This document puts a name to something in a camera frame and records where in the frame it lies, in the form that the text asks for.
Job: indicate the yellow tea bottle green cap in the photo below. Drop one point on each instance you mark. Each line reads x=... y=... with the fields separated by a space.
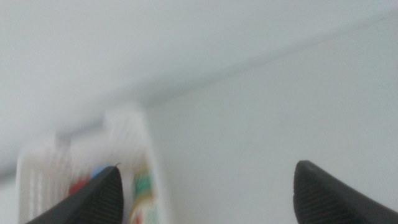
x=143 y=186

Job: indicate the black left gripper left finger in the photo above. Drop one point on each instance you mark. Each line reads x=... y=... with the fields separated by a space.
x=96 y=202

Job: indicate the white perforated plastic basket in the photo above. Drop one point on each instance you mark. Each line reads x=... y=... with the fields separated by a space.
x=124 y=137

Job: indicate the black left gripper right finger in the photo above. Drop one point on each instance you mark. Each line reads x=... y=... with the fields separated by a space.
x=320 y=199

